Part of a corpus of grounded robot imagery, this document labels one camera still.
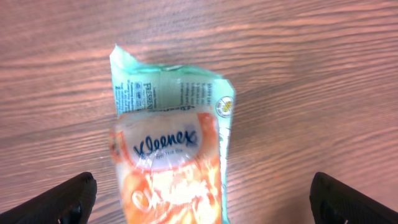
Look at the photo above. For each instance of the orange Kleenex tissue pack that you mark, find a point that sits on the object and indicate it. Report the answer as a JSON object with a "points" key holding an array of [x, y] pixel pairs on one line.
{"points": [[170, 141]]}

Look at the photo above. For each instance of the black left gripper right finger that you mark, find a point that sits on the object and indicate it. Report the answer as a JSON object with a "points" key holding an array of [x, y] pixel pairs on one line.
{"points": [[333, 202]]}

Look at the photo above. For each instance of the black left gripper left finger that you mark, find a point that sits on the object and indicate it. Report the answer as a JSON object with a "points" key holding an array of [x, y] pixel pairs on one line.
{"points": [[70, 202]]}

